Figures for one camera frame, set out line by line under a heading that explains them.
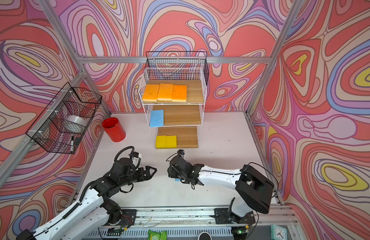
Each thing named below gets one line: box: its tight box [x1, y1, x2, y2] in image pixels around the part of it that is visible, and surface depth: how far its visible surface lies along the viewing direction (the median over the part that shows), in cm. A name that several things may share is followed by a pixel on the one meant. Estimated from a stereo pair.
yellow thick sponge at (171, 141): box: [166, 135, 177, 148], surface depth 101 cm
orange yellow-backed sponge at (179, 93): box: [171, 84, 187, 102], surface depth 71 cm
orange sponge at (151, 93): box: [142, 84, 160, 103], surface depth 70 cm
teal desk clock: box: [270, 224, 288, 240], surface depth 69 cm
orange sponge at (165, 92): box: [157, 83, 174, 102], surface depth 71 cm
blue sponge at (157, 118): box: [150, 109, 164, 128], surface depth 84 cm
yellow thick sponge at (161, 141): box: [155, 135, 167, 149], surface depth 101 cm
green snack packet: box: [147, 229, 168, 240], surface depth 70 cm
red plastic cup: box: [102, 117, 126, 143], surface depth 101 cm
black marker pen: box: [70, 136, 75, 153], surface depth 73 cm
